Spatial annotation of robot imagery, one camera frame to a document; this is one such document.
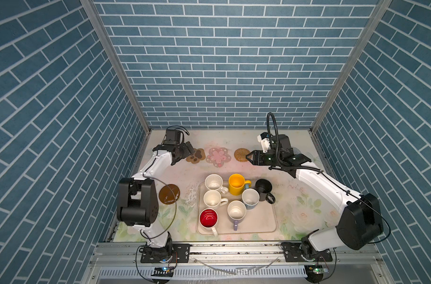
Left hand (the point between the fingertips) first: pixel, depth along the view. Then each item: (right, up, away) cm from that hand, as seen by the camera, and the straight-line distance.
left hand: (190, 151), depth 93 cm
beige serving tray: (+20, -30, -8) cm, 37 cm away
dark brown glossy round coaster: (-12, -22, -4) cm, 25 cm away
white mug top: (+12, -16, 0) cm, 20 cm away
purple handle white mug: (+24, -29, -8) cm, 38 cm away
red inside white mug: (+11, -31, -11) cm, 35 cm away
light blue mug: (+31, -22, -7) cm, 39 cm away
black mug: (+38, -18, -5) cm, 42 cm away
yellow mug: (+24, -17, -1) cm, 30 cm away
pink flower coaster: (+15, -4, +15) cm, 21 cm away
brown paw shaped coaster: (+2, -3, +15) cm, 16 cm away
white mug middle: (+12, -23, -7) cm, 27 cm away
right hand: (+31, -2, -10) cm, 33 cm away
